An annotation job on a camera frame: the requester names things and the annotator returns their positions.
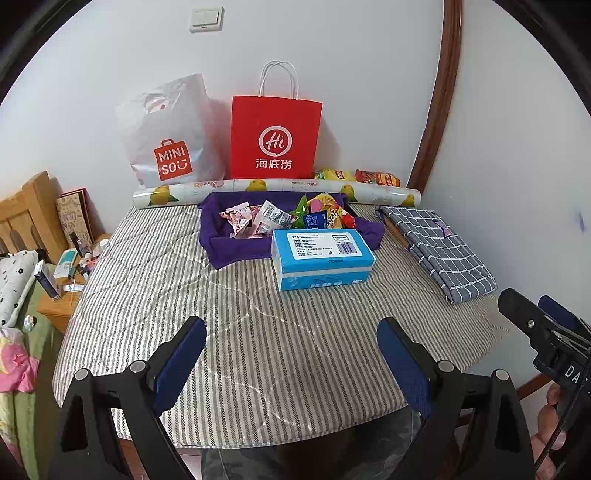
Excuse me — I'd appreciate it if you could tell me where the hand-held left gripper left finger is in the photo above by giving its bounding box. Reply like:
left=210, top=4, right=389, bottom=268
left=46, top=316, right=208, bottom=480

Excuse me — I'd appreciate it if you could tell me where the pink clear snack packet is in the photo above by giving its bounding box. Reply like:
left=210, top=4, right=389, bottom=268
left=231, top=220, right=266, bottom=240

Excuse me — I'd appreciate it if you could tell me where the teal white box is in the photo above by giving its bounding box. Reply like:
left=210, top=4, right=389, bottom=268
left=53, top=249, right=77, bottom=278

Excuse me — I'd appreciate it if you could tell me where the brown wooden door frame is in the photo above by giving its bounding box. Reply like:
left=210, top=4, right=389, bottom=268
left=409, top=0, right=463, bottom=191

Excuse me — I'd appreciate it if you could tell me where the fruit print paper roll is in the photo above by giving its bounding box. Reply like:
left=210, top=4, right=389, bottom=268
left=132, top=178, right=422, bottom=209

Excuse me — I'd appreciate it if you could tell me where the green snack packet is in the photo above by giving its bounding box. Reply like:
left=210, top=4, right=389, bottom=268
left=290, top=194, right=309, bottom=226

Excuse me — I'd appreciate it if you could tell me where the blue tissue pack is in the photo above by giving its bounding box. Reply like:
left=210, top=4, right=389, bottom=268
left=271, top=228, right=376, bottom=291

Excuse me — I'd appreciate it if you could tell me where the purple towel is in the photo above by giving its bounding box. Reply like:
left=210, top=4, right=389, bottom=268
left=198, top=191, right=385, bottom=269

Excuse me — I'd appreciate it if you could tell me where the white red label snack packet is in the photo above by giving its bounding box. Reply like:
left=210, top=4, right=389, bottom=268
left=254, top=202, right=296, bottom=232

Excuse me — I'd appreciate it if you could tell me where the red chip bag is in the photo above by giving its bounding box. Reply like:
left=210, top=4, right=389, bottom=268
left=355, top=169, right=402, bottom=188

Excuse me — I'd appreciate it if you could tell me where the red paper bag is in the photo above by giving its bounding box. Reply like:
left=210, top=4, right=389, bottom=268
left=230, top=60, right=323, bottom=180

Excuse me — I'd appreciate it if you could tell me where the yellow chip bag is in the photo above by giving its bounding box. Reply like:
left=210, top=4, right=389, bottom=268
left=314, top=167, right=357, bottom=182

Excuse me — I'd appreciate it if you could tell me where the striped quilted table cover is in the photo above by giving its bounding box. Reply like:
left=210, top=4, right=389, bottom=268
left=52, top=203, right=513, bottom=448

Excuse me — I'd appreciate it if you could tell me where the brown wooden board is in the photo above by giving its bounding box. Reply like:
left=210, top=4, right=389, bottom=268
left=385, top=220, right=413, bottom=251

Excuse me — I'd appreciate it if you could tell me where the white floral pillow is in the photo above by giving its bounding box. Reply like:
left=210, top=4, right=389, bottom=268
left=0, top=251, right=42, bottom=326

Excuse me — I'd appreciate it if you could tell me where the person's right hand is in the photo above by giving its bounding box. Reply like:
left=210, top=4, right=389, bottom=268
left=531, top=383, right=561, bottom=480

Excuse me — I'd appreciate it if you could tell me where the white plastic shopping bag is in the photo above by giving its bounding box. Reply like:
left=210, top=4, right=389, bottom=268
left=115, top=73, right=227, bottom=189

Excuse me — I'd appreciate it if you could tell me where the black tube box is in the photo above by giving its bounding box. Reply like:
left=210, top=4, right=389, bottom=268
left=33, top=260, right=62, bottom=298

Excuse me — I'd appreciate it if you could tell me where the yellow pink snack packet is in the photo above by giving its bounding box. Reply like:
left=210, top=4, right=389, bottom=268
left=308, top=193, right=346, bottom=214

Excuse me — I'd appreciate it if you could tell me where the pink cloth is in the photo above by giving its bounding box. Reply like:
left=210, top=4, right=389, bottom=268
left=0, top=328, right=40, bottom=393

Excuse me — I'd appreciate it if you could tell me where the wooden nightstand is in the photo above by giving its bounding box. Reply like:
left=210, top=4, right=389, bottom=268
left=37, top=233, right=112, bottom=333

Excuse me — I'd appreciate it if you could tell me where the yellow snack packet dark label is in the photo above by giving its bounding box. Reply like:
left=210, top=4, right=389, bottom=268
left=327, top=209, right=356, bottom=230

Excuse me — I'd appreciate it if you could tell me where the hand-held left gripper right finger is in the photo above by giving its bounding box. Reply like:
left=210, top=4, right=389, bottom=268
left=376, top=316, right=536, bottom=480

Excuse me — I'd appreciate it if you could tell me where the white light switch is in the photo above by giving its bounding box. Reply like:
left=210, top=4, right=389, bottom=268
left=190, top=7, right=225, bottom=33

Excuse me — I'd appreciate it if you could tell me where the green bedspread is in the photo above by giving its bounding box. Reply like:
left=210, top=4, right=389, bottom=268
left=0, top=277, right=63, bottom=480

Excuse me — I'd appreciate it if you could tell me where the grey checked cloth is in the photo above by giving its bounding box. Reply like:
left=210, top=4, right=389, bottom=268
left=379, top=206, right=498, bottom=305

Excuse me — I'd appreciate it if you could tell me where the pink white snack packet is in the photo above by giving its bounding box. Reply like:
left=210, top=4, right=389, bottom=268
left=221, top=202, right=253, bottom=223

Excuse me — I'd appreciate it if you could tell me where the wooden headboard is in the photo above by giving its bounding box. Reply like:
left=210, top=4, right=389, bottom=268
left=0, top=171, right=70, bottom=259

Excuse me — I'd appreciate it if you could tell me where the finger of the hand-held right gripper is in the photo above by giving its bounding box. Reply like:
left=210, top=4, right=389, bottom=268
left=538, top=295, right=591, bottom=343
left=498, top=288, right=561, bottom=356

